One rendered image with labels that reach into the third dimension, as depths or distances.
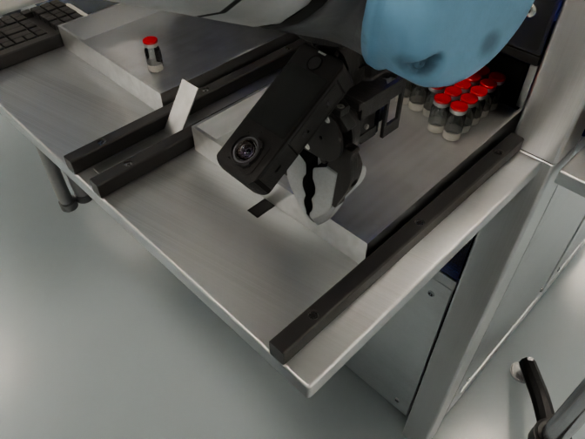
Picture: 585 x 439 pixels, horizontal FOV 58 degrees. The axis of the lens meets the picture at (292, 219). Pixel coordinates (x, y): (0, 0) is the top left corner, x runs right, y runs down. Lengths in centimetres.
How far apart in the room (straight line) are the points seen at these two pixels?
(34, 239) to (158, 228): 136
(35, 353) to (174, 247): 112
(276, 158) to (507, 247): 48
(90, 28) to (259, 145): 58
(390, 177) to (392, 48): 44
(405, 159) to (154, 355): 104
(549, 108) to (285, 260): 34
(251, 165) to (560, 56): 37
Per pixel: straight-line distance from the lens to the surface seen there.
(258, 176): 38
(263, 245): 54
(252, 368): 146
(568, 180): 69
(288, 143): 38
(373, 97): 43
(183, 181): 61
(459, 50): 19
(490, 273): 84
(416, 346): 108
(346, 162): 43
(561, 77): 64
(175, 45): 87
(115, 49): 89
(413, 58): 18
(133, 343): 155
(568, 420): 124
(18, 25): 115
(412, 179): 62
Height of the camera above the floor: 128
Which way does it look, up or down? 46 degrees down
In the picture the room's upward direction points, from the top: straight up
